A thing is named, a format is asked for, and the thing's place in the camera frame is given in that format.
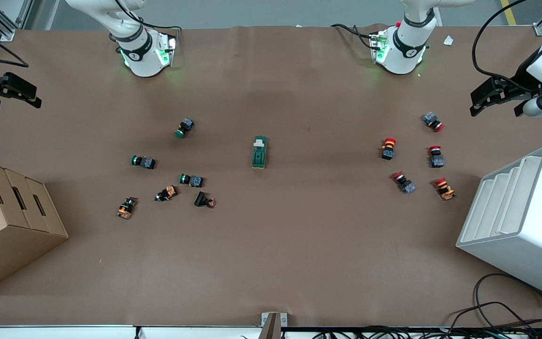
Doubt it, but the green terminal block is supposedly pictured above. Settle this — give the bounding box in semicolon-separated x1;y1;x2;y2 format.
252;136;268;170

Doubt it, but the red mushroom button grey block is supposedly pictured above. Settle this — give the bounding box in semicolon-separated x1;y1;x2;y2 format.
392;171;416;194
429;145;445;169
422;112;445;133

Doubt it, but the red mushroom button orange block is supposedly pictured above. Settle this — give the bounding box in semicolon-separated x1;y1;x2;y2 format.
381;137;397;161
434;177;456;201

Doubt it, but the white stepped plastic rack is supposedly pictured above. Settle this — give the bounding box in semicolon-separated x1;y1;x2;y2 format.
456;145;542;303

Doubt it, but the brown cardboard box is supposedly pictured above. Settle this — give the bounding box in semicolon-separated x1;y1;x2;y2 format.
0;157;69;296

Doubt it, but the brown paper table cover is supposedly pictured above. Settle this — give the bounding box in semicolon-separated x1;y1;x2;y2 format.
0;24;542;328

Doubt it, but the green pushbutton switch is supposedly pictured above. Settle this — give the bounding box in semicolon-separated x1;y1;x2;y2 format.
130;154;157;170
179;173;204;188
175;117;195;139

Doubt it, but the black base power cable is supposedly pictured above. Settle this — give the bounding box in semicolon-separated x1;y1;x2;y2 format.
115;0;182;32
331;23;376;48

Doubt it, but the orange black selector switch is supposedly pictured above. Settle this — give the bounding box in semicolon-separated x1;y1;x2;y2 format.
116;197;137;220
155;185;178;202

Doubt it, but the black looped floor cable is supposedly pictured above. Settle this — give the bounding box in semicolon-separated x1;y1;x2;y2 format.
445;273;542;336

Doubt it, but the black switch red tip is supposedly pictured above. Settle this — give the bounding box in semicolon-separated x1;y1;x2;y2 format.
194;191;216;209

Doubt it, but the black cable bundle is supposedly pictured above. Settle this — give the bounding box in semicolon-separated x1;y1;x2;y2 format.
311;325;542;339

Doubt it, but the grey metal bracket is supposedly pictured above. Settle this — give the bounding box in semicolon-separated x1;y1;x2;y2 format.
261;312;288;339

